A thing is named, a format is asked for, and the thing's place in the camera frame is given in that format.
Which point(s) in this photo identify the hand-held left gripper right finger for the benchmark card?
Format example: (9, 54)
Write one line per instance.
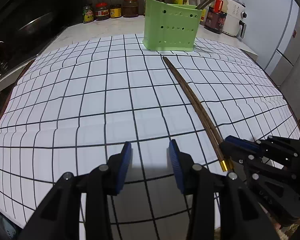
(175, 160)

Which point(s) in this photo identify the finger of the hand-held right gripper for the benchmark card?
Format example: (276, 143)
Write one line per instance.
(247, 143)
(232, 151)

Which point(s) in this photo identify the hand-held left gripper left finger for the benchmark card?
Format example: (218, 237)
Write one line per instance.
(126, 160)

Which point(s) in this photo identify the gold-tipped wooden chopstick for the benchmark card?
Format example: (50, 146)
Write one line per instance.
(218, 133)
(211, 135)

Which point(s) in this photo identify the green plastic utensil holder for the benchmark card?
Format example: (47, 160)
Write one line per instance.
(170, 27)

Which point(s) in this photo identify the white grid mat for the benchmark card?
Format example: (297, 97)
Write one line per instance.
(90, 105)

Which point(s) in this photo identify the silver refrigerator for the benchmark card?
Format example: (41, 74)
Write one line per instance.
(287, 30)

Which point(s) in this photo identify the white air fryer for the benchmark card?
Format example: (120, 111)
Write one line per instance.
(235, 17)

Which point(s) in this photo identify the dark soy sauce bottle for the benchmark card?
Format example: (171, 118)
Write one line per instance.
(216, 18)

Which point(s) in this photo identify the yellow-label small jar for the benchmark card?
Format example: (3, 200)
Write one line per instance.
(115, 11)

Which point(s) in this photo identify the red-lid sauce jar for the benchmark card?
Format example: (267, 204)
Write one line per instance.
(101, 12)

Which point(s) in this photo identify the green-label glass jar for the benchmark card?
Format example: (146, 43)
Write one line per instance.
(88, 14)

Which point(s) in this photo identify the dark chili sauce jar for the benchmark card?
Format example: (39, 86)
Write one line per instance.
(130, 7)

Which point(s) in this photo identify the black wok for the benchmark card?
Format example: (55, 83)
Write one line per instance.
(35, 23)

